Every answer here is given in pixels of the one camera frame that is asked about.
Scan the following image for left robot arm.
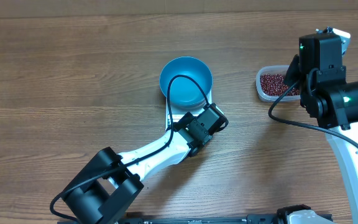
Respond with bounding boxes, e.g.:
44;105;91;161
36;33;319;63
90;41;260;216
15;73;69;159
60;103;229;223

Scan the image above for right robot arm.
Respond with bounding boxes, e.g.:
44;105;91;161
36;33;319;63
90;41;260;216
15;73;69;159
284;32;358;223

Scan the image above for white digital kitchen scale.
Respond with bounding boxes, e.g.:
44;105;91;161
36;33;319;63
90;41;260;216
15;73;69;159
170;90;206;122

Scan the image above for teal round bowl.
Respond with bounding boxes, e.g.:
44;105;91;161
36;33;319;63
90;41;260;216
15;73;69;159
159;56;213;108

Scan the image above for clear plastic food container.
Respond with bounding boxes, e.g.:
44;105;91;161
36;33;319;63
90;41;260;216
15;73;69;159
255;65;289;102

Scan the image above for red beans in container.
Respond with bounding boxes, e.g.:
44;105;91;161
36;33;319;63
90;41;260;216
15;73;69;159
260;73;289;96

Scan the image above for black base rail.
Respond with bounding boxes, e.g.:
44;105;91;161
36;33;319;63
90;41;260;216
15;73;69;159
57;203;334;224

